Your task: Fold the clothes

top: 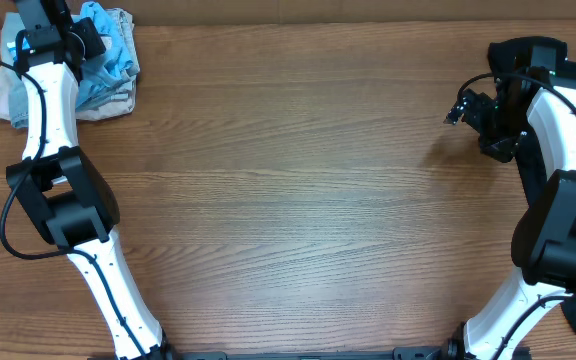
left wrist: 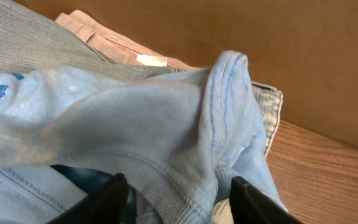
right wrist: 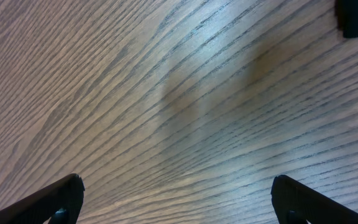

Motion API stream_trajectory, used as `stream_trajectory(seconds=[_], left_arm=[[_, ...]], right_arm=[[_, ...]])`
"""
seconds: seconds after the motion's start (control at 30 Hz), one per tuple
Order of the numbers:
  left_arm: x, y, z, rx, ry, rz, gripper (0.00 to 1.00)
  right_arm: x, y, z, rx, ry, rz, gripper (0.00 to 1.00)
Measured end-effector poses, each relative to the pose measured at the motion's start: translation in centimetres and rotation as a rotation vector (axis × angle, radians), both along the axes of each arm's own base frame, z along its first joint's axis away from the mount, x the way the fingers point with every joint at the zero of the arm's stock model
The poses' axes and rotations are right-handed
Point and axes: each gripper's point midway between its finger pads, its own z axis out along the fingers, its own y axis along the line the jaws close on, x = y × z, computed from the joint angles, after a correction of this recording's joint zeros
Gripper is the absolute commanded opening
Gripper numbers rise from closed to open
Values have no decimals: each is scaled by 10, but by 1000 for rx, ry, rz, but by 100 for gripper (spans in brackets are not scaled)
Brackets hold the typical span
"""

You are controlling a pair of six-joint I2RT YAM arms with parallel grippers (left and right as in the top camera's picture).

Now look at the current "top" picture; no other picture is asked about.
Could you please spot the folded white garment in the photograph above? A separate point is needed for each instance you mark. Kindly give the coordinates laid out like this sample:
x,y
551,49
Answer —
x,y
108,107

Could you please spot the light blue printed t-shirt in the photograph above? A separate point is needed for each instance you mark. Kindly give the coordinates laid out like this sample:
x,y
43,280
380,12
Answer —
x,y
108,87

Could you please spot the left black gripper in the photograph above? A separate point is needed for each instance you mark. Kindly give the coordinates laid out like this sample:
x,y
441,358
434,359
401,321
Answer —
x,y
35,8

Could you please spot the black garment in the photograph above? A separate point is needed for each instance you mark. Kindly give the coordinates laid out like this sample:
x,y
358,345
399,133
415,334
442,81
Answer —
x,y
528,165

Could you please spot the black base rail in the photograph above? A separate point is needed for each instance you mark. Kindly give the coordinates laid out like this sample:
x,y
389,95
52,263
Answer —
x,y
399,353

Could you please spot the folded light blue jeans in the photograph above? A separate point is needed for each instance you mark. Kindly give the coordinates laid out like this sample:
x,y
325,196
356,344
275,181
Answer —
x,y
15,105

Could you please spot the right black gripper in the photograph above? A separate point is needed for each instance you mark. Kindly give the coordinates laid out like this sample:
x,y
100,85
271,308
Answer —
x,y
475,110

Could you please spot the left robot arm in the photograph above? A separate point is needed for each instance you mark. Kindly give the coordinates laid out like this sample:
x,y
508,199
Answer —
x,y
67,200

